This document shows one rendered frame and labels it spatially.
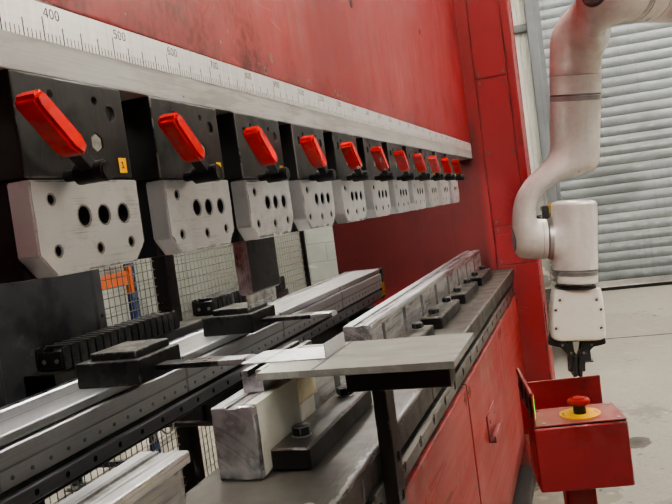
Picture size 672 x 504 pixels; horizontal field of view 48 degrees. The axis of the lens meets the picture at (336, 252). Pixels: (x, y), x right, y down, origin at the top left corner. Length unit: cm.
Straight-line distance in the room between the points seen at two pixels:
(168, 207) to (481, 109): 247
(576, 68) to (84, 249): 99
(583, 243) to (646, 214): 699
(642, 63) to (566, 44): 711
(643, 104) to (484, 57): 538
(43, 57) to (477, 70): 263
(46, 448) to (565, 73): 103
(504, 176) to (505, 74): 41
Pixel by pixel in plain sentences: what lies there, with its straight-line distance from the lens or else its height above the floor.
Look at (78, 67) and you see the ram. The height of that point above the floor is 135.
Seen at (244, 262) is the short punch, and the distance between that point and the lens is 104.
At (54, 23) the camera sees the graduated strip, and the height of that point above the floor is 139.
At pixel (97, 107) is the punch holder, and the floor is 132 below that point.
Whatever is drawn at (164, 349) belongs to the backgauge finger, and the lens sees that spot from 120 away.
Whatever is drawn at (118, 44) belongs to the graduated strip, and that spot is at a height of 139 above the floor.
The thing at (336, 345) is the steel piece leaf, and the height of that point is 101.
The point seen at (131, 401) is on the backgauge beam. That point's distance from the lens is 122.
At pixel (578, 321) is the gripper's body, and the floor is 93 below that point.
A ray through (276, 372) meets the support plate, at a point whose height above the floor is 100.
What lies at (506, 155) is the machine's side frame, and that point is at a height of 133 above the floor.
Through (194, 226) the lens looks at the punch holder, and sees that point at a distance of 84.
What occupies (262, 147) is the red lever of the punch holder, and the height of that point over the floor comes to 129.
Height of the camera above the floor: 120
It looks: 3 degrees down
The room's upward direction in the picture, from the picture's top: 8 degrees counter-clockwise
